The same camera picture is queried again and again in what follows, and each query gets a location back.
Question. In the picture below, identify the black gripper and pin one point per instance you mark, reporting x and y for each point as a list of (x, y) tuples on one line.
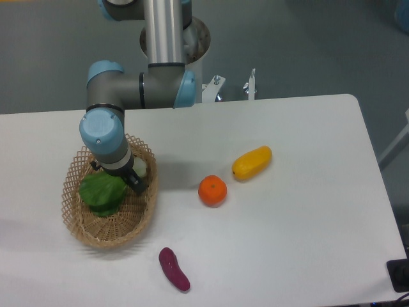
[(127, 174)]

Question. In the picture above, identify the green bok choy vegetable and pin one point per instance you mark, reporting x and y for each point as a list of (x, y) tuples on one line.
[(104, 194)]

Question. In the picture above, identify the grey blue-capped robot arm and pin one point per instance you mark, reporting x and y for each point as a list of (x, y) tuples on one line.
[(110, 91)]

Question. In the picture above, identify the woven wicker basket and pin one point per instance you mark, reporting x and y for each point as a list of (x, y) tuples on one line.
[(134, 213)]

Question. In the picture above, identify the orange tangerine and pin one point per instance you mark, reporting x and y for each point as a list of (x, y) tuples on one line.
[(212, 191)]

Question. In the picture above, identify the purple sweet potato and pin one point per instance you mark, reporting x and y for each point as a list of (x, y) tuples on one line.
[(171, 269)]

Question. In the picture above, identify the yellow mango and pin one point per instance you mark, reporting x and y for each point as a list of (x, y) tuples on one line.
[(252, 163)]

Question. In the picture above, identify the black box at table edge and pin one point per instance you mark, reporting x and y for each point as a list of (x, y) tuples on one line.
[(398, 273)]

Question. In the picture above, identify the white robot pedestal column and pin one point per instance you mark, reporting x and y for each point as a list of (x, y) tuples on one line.
[(195, 41)]

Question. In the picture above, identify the white table leg frame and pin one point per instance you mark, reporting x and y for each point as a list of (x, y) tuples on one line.
[(395, 147)]

